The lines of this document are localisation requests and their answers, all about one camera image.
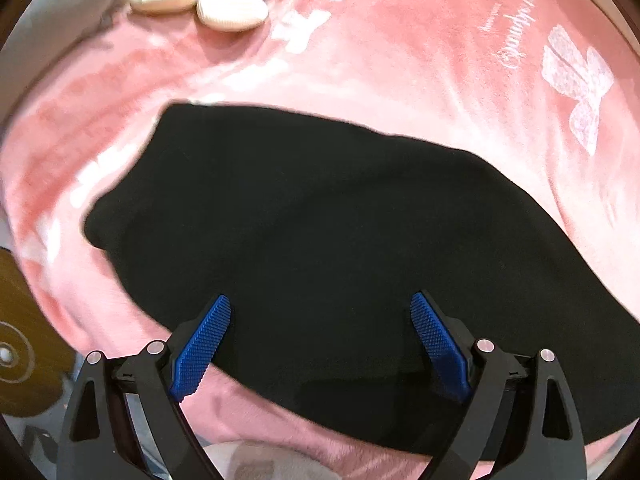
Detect pink printed blanket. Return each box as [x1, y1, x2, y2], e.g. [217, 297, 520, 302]
[0, 0, 640, 480]

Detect grey plush toy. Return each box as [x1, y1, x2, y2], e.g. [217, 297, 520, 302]
[0, 0, 135, 126]

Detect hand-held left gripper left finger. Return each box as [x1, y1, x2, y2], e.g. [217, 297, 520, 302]
[58, 294, 232, 480]

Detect patterned grey cloth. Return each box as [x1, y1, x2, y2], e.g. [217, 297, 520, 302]
[205, 440, 321, 480]

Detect black pants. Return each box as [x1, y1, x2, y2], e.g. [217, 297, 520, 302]
[82, 102, 640, 461]

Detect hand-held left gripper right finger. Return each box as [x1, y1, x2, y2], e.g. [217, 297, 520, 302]
[410, 290, 587, 480]

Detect brown round stool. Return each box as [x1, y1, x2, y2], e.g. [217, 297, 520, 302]
[0, 247, 77, 418]

